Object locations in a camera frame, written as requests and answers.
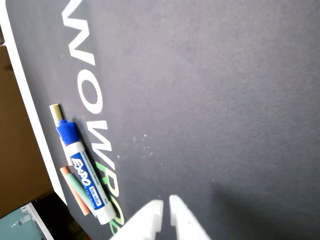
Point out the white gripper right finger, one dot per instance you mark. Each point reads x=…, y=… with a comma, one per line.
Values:
x=185, y=222

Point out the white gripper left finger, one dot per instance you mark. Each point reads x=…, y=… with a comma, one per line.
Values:
x=147, y=220

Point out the blue Expo marker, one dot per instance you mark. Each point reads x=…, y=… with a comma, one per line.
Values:
x=85, y=175

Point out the brown cardboard box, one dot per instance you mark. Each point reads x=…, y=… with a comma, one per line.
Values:
x=20, y=150

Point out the yellow chalk stick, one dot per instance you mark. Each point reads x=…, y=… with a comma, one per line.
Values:
x=57, y=112

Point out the green chalk stick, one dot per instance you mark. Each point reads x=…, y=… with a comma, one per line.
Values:
x=75, y=183

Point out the teal box with white edge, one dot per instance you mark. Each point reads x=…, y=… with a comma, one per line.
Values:
x=17, y=225

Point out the grey WOWROBO mat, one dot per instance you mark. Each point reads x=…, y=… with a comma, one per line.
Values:
x=200, y=100

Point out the orange chalk stick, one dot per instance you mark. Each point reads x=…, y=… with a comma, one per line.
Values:
x=64, y=172

